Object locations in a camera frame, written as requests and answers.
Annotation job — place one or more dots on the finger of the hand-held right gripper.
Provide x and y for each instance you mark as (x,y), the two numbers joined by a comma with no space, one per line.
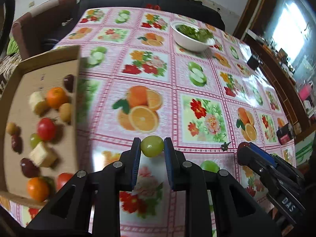
(251,161)
(263,153)

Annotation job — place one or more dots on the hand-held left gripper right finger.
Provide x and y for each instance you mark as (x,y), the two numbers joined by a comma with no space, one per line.
(169,163)

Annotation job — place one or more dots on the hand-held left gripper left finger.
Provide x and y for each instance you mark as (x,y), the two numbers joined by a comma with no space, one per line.
(136,163)

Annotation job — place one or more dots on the small red tomato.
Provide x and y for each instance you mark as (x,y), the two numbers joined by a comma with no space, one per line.
(243,145)

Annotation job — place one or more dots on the tan round longan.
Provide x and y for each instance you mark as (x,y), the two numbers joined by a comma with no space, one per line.
(65,112)
(11,128)

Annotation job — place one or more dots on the orange tangerine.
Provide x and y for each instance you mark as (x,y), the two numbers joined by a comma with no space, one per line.
(56,98)
(38,189)

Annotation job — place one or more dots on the dark red plum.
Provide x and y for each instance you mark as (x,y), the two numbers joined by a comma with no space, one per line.
(69,84)
(28,168)

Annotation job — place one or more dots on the dark red date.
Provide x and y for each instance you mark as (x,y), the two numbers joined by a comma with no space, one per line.
(16,143)

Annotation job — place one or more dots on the brown cardboard box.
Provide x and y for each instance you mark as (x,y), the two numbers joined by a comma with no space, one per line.
(22,91)

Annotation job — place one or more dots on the dark jar with red label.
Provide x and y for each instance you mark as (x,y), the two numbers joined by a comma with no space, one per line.
(285,134)

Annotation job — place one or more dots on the small green stem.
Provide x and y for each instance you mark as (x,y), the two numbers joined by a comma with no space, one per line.
(225,147)

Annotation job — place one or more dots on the green and white package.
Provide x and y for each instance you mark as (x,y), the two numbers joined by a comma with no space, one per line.
(302,150)

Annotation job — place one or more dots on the pink container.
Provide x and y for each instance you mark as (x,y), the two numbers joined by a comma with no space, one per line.
(304,90)

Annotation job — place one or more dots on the brown wooden counter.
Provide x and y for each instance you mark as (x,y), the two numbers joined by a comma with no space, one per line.
(279,79)

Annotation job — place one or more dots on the fruit and flower print tablecloth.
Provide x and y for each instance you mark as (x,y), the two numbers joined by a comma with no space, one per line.
(172,79)

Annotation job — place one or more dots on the small black box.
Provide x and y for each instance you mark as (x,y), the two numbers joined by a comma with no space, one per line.
(254,63)

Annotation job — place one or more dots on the yellow fruit chunk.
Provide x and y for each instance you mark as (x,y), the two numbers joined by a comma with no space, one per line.
(43,156)
(37,102)

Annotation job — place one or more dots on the white bowl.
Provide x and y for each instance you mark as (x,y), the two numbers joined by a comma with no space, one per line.
(190,45)

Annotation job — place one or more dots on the bright window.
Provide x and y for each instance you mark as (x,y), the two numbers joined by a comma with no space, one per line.
(288,27)

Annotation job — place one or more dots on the green leafy vegetables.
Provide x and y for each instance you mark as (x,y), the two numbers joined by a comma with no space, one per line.
(195,33)

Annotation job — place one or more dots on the red cloth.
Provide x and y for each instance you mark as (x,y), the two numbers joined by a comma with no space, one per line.
(153,6)

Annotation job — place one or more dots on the brown white patterned cloth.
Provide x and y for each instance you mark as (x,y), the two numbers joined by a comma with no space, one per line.
(8,69)

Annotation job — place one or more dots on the black sofa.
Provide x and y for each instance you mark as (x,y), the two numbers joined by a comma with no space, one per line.
(123,1)

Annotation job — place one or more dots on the brown chair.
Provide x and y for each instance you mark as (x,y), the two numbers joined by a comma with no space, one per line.
(47,24)

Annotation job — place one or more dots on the green cloth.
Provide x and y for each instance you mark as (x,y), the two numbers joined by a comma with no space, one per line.
(12,46)

